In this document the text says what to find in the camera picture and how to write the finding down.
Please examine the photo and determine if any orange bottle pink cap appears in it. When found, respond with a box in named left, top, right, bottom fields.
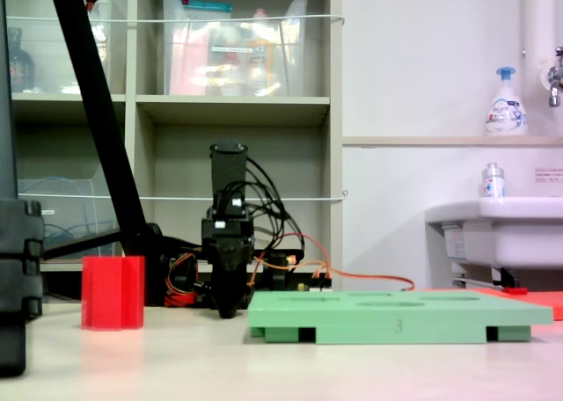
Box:
left=245, top=8, right=279, bottom=97

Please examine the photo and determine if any notched black stack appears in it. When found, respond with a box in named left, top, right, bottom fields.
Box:
left=0, top=198, right=45, bottom=378

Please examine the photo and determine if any chrome faucet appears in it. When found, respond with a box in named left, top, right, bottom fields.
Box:
left=545, top=47, right=563, bottom=108

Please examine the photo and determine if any small circuit board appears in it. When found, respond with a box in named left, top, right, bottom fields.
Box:
left=296, top=281, right=333, bottom=294

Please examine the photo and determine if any pink wall label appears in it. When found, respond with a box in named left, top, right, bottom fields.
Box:
left=534, top=166, right=563, bottom=183

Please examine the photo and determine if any white foam soap bottle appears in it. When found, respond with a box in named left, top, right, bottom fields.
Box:
left=485, top=66, right=529, bottom=137

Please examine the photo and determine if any red cross columnar block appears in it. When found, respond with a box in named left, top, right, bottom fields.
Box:
left=80, top=255, right=146, bottom=332

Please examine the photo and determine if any clear bin with blue cables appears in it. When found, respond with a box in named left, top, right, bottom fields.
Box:
left=17, top=179, right=122, bottom=261

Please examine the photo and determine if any large clear plastic bin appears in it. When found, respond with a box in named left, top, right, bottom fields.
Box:
left=161, top=0, right=309, bottom=98

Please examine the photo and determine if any pink package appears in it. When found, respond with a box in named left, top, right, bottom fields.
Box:
left=169, top=25, right=211, bottom=97

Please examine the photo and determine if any white cord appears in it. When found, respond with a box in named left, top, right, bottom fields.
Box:
left=17, top=189, right=349, bottom=202

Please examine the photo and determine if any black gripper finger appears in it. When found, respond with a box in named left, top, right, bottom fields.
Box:
left=228, top=255, right=252, bottom=318
left=209, top=259, right=230, bottom=319

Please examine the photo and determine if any small clear sanitizer bottle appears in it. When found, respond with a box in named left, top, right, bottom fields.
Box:
left=480, top=162, right=507, bottom=199

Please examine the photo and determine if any white sink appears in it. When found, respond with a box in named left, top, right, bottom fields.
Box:
left=424, top=196, right=563, bottom=270

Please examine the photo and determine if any green shape hole board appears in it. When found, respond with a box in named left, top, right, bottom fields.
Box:
left=247, top=289, right=554, bottom=345

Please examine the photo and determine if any red-orange flat mat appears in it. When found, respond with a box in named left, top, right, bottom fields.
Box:
left=417, top=286, right=563, bottom=322

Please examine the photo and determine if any orange cable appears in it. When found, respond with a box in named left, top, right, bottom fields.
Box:
left=248, top=232, right=417, bottom=293

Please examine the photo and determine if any beige shelf unit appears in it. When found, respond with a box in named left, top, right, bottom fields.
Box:
left=0, top=0, right=345, bottom=305

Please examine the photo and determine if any black arm wire bundle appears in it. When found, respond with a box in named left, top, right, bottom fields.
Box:
left=217, top=154, right=307, bottom=253

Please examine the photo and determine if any dark glass bottle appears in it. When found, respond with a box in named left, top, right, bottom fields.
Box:
left=6, top=26, right=36, bottom=93

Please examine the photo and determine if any red orange wire bundle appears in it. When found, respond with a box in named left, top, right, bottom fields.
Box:
left=165, top=252, right=208, bottom=308

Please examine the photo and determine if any dark grey upright panel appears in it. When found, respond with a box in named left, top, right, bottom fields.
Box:
left=0, top=0, right=19, bottom=201

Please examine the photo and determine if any metal sink support bar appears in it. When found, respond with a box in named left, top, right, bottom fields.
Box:
left=451, top=276, right=507, bottom=290

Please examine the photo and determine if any black tripod strut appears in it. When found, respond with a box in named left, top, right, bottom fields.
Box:
left=41, top=228, right=125, bottom=261

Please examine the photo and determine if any clear bin with bottles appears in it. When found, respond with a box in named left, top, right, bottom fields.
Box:
left=6, top=0, right=113, bottom=95

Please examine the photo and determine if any black tripod leg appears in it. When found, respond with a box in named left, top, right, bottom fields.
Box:
left=46, top=0, right=167, bottom=308

